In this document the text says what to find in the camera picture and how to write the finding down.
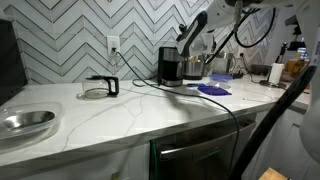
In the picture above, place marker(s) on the clear container blue lid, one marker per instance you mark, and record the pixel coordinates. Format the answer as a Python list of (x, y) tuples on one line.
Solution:
[(220, 79)]

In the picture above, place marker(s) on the black countertop appliance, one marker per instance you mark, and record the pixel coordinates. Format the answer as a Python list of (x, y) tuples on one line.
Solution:
[(260, 69)]

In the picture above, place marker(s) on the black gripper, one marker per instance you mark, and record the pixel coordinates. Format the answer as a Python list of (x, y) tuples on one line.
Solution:
[(206, 53)]

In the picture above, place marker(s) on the black silver coffee maker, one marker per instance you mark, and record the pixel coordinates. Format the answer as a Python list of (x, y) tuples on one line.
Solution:
[(168, 68)]

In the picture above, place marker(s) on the white wall outlet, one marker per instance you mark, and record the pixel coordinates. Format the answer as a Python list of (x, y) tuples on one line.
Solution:
[(241, 51), (113, 45)]

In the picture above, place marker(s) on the wooden block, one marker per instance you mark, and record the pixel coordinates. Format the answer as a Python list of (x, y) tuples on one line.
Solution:
[(271, 175)]

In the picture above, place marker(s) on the purple plastic lid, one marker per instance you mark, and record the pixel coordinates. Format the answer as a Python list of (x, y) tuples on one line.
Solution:
[(213, 90)]

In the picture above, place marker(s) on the glass coffee carafe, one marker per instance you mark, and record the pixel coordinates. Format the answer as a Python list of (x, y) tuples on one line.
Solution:
[(98, 88)]

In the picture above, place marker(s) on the blue snack packet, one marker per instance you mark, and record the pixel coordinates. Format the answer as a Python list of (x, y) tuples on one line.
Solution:
[(194, 85)]

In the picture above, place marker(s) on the clear glass dish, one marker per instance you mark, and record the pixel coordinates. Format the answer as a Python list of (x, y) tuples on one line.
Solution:
[(56, 115)]

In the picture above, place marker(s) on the glass kettle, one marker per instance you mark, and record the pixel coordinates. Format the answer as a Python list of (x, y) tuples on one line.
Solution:
[(224, 63)]

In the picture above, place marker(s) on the silver utensil container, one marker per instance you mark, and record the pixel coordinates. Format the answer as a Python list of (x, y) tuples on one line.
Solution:
[(193, 70)]

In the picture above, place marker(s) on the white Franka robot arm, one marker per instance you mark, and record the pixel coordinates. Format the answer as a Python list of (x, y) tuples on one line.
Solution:
[(300, 20)]

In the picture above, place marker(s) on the stainless dishwasher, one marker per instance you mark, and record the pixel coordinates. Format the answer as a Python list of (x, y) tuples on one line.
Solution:
[(193, 150)]

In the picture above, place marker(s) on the small metal bowl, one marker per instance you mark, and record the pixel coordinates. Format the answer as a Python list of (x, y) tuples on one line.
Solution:
[(26, 119)]

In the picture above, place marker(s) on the black camera on tripod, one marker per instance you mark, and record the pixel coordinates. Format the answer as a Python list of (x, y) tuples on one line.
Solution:
[(296, 33)]

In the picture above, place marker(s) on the orange juice bottle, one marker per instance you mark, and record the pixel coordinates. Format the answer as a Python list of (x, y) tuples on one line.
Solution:
[(293, 66)]

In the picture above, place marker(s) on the black microwave oven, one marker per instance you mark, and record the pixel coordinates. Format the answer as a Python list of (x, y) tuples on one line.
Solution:
[(11, 63)]

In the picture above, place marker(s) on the paper towel roll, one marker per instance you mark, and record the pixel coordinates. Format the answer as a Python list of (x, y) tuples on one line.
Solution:
[(276, 73)]

